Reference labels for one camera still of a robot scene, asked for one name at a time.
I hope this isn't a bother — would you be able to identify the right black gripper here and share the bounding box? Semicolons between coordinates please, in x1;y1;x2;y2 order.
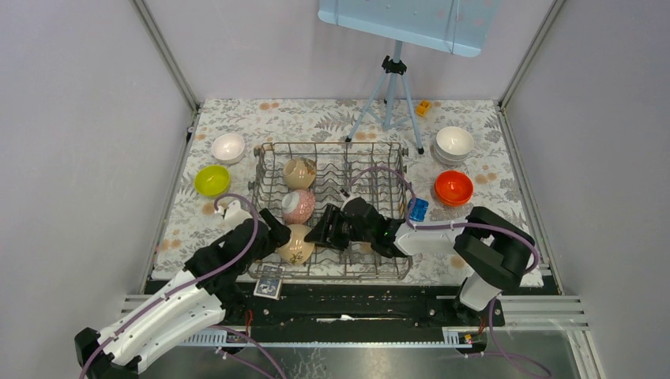
303;204;374;252

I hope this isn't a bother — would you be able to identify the beige patterned bowl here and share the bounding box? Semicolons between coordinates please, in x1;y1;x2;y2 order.
282;157;317;190
276;224;315;265

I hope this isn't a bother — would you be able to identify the pink patterned bowl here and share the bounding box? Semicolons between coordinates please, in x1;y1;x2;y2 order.
281;189;316;225

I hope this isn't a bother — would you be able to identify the grey wire dish rack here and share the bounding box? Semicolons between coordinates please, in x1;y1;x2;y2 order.
247;141;413;283

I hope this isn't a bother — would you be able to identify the yellow-green bowl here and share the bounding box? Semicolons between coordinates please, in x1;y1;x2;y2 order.
194;165;231;197

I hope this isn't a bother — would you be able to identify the orange bowl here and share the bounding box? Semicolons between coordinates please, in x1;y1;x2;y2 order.
438;197;469;207
434;170;474;201

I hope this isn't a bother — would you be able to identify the white ribbed bowl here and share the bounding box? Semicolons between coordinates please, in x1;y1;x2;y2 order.
435;126;474;159
431;146;467;166

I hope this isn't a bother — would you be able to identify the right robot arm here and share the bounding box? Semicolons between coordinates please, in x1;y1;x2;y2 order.
305;197;539;325

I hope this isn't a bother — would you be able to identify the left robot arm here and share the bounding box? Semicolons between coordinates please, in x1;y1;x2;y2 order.
74;209;291;378

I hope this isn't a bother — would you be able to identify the blue playing card box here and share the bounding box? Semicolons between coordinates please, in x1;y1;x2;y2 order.
253;264;284;300

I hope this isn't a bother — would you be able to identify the blue toy block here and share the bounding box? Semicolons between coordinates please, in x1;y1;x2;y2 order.
408;198;430;222

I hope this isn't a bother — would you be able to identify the floral tablecloth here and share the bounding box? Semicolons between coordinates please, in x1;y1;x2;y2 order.
151;99;543;292

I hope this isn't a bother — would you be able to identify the orange toy block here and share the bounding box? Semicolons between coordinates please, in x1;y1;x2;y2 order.
415;100;432;117

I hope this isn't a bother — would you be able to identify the light blue tripod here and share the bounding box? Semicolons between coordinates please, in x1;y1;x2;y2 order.
344;40;425;155

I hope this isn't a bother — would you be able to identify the light blue board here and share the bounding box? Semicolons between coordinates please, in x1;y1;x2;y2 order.
318;0;500;58

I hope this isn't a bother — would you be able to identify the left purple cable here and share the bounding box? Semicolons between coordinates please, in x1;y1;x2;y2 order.
78;193;260;379

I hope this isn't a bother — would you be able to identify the purple cable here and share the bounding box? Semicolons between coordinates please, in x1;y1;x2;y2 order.
340;165;553;379
78;193;260;379

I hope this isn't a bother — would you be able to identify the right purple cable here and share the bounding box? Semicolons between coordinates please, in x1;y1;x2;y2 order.
340;165;553;379

